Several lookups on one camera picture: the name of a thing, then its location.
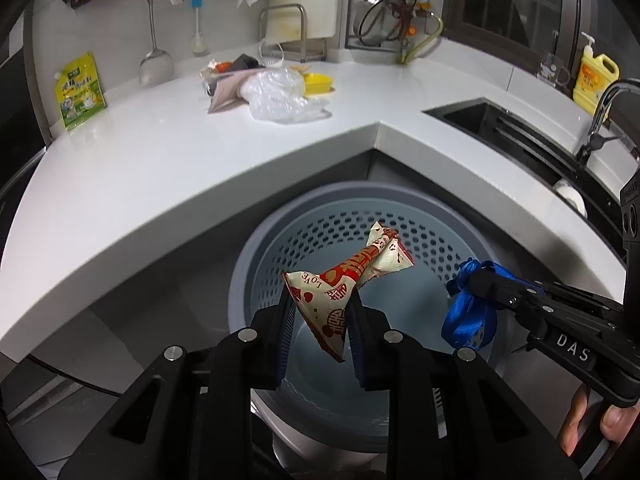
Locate red patterned paper wrapper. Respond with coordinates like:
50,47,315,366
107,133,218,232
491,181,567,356
282,222,414,363

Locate blue ribbon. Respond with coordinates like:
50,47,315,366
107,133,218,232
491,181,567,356
440,259,544,350

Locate clear plastic bag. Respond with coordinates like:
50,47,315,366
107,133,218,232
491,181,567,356
239,68,331,125

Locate pink white package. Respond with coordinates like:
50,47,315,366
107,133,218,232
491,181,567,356
203,68,264,114

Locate orange peel scrap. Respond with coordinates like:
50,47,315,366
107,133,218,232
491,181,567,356
214,62,232,74

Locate dark grey sock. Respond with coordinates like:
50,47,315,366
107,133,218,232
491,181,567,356
201,54,264,96

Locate white tissue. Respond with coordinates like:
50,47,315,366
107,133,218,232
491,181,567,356
200,60,218,79

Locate clear plastic cup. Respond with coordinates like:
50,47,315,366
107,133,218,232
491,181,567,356
258,39,285,70

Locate grey perforated trash bin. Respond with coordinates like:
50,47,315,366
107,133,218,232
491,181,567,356
228,181,497,453

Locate black kitchen sink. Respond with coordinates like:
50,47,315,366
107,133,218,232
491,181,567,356
424,99,626,261

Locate white bowls in sink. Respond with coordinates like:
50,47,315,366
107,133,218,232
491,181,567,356
553,179,588,219

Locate black faucet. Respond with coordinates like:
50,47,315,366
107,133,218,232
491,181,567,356
575,78,640,167

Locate glass mug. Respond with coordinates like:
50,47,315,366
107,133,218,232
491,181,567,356
536,52,570,88

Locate yellow detergent bottle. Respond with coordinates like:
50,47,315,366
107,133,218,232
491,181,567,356
573,32,620,116

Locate dish rack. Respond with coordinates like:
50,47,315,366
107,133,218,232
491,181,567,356
344,0,432,53

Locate steel cutting board stand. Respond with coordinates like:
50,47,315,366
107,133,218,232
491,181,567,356
258,3,328,63

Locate steel spatula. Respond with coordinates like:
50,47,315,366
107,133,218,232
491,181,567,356
139,0,175,87

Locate blue white bottle brush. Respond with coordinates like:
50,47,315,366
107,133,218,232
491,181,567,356
191,0,207,56

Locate yellow seasoning pouch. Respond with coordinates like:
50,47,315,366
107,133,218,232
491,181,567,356
54,52,106,131

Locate yellow green hose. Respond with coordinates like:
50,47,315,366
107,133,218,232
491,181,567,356
399,8,445,66

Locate dark window frame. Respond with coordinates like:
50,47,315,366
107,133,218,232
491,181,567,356
444,0,597,74

